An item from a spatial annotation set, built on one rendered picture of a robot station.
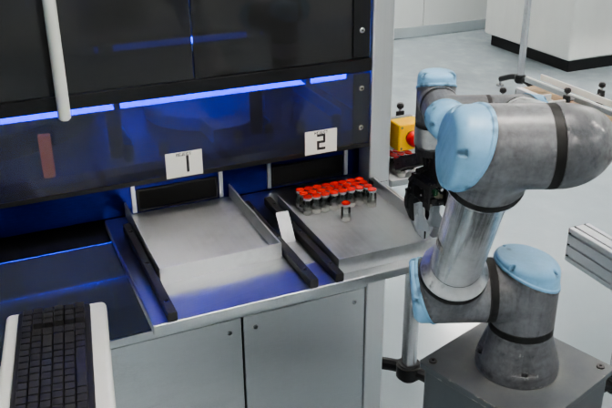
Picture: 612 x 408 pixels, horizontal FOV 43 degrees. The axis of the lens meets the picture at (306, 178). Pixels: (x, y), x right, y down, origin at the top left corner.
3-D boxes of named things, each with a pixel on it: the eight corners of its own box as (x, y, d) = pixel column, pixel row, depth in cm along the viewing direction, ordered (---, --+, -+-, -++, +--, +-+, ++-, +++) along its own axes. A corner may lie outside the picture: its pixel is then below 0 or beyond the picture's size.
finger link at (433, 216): (435, 248, 162) (438, 207, 158) (421, 236, 167) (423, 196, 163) (448, 245, 163) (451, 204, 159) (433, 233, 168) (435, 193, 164)
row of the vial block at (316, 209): (301, 212, 185) (300, 195, 183) (369, 199, 192) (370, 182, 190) (305, 217, 183) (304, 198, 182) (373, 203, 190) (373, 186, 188)
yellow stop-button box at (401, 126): (384, 143, 206) (385, 117, 203) (408, 138, 208) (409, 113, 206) (399, 152, 199) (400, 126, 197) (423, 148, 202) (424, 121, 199)
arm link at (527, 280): (565, 338, 137) (575, 270, 132) (487, 339, 137) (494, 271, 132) (545, 300, 148) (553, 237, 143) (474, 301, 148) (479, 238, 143)
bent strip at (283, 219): (276, 236, 175) (275, 212, 173) (288, 233, 176) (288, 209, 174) (301, 264, 163) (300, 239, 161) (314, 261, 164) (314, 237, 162)
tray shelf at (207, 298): (105, 227, 184) (104, 219, 183) (369, 178, 210) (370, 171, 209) (154, 335, 144) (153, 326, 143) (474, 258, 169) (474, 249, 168)
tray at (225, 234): (125, 216, 185) (124, 202, 184) (229, 197, 195) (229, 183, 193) (160, 284, 156) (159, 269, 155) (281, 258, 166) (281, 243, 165)
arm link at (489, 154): (489, 334, 142) (575, 156, 97) (406, 335, 141) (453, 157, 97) (480, 275, 148) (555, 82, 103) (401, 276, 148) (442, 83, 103)
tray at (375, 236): (278, 209, 188) (277, 195, 187) (374, 190, 197) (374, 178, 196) (339, 274, 159) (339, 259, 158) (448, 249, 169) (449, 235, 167)
